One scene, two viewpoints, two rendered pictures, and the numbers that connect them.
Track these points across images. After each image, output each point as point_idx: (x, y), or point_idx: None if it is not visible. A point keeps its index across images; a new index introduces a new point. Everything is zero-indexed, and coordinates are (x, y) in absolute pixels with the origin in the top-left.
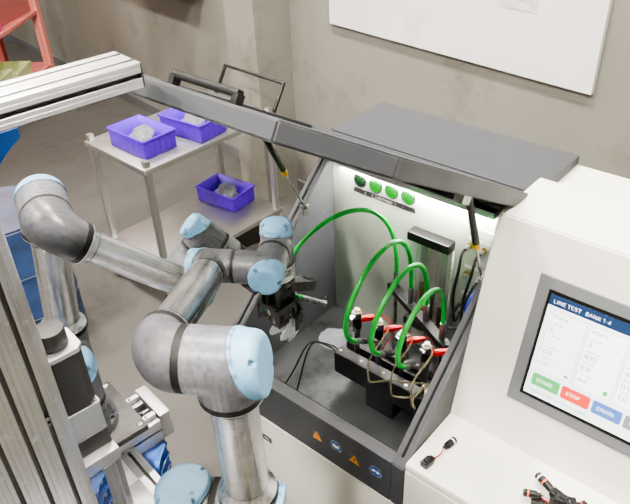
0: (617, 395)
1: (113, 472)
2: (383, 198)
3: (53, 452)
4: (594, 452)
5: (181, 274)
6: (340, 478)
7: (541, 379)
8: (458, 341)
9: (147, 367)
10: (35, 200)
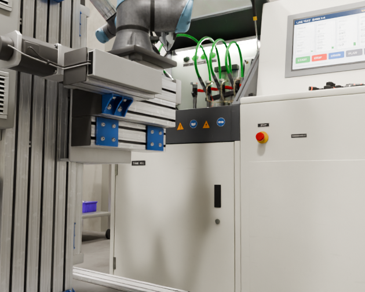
0: (338, 44)
1: (83, 21)
2: (199, 62)
3: None
4: (337, 78)
5: (115, 7)
6: (196, 152)
7: (300, 59)
8: (254, 64)
9: None
10: None
